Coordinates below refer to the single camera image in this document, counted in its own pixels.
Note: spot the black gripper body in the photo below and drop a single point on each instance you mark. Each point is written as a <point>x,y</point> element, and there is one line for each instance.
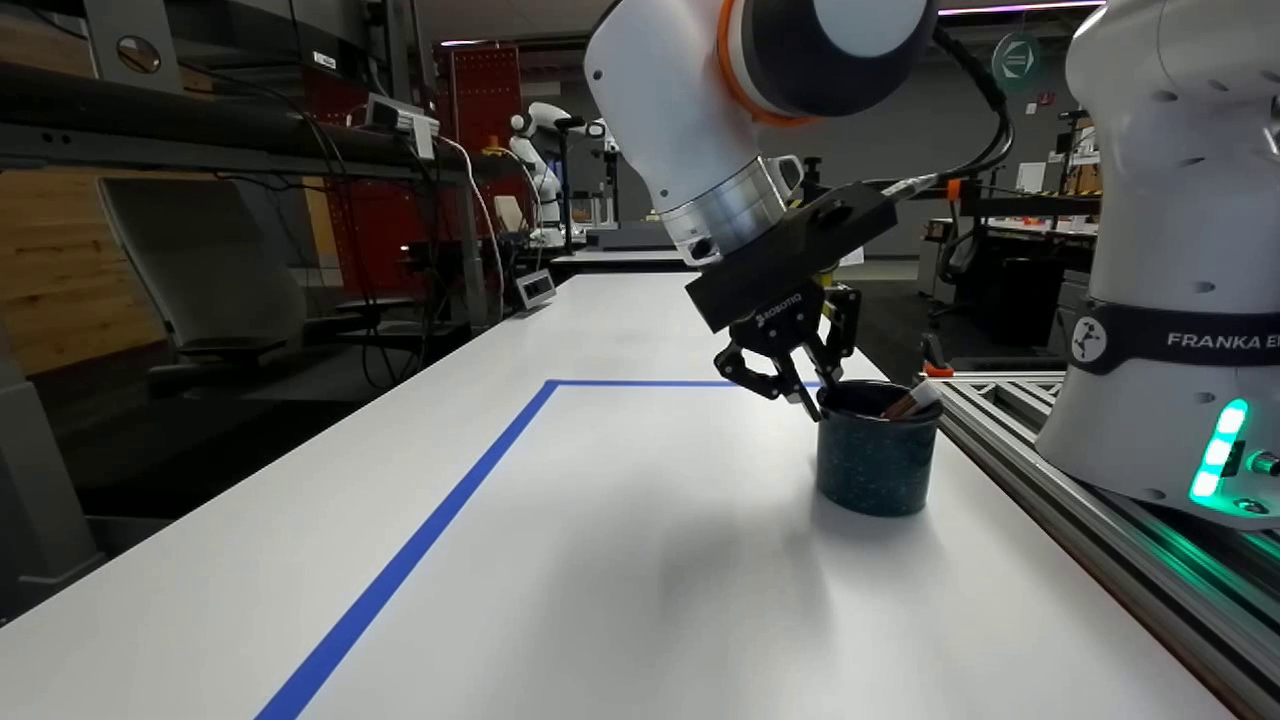
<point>798,331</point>

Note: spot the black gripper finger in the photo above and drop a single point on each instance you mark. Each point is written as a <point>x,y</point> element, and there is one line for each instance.
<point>842,327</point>
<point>761,378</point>

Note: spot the marker pen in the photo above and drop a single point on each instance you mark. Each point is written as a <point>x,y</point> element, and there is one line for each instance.
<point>917,400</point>

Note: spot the dark teal speckled mug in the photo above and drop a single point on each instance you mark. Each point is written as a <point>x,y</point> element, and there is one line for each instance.
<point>873,466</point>

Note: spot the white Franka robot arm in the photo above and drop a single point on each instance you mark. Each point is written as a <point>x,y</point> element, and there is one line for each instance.
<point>1172,201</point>

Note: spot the black orange clamp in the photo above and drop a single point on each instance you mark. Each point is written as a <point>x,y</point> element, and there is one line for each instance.
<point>932,361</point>

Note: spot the black cart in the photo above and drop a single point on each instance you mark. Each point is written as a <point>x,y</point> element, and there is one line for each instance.
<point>1013,287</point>

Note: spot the small grey box device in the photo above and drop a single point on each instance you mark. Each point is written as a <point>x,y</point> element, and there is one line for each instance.
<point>538,287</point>

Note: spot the small white background robot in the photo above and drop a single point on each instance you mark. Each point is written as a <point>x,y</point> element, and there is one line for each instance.
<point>543,164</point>

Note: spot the round teal sign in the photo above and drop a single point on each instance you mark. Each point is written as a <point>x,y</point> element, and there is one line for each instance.
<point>1020,62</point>

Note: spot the red cabinet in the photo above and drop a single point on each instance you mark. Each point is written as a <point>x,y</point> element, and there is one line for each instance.
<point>481,101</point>

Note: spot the long blue tape strip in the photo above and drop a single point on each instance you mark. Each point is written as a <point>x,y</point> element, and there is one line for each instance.
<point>401,565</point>

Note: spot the white power strip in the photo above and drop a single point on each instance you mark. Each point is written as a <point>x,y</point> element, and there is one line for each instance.
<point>407,125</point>

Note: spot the grey curved panel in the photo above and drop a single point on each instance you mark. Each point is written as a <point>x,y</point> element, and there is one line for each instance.
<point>214,266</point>

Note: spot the black shelf beam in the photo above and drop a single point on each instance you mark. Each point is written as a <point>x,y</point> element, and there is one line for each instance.
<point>161,125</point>

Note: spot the grey box with round badge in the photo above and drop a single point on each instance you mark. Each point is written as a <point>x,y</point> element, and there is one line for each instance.
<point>135,54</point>

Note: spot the light wooden panel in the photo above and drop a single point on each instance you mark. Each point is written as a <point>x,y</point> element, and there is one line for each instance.
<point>61,282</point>

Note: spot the grey cabinet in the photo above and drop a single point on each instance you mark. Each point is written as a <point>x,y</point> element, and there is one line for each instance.
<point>42,506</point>

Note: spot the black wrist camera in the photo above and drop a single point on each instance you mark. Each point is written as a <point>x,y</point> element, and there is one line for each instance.
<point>786,263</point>

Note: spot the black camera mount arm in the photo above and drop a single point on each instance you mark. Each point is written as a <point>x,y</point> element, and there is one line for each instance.
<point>1013,201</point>

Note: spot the aluminium rail base frame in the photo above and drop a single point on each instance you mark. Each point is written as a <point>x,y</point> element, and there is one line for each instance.
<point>1133,584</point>

